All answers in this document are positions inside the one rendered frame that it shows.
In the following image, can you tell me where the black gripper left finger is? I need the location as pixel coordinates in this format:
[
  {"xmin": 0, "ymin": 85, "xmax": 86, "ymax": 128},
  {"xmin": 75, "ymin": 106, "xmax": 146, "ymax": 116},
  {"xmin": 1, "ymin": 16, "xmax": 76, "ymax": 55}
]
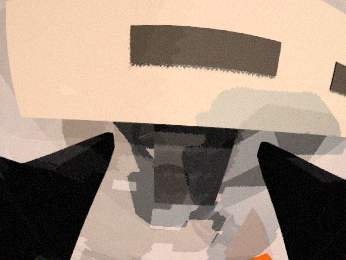
[{"xmin": 0, "ymin": 133, "xmax": 114, "ymax": 260}]

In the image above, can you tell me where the black two-prong plug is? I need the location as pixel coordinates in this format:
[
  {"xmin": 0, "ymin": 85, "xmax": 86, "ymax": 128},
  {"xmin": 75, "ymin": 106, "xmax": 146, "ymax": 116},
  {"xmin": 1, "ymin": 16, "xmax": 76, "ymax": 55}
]
[{"xmin": 153, "ymin": 123, "xmax": 238, "ymax": 206}]

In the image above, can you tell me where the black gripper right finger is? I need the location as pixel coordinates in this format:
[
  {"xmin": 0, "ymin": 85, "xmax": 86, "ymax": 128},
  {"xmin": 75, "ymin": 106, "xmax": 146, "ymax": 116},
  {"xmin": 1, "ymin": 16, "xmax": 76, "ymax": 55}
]
[{"xmin": 257, "ymin": 142, "xmax": 346, "ymax": 260}]

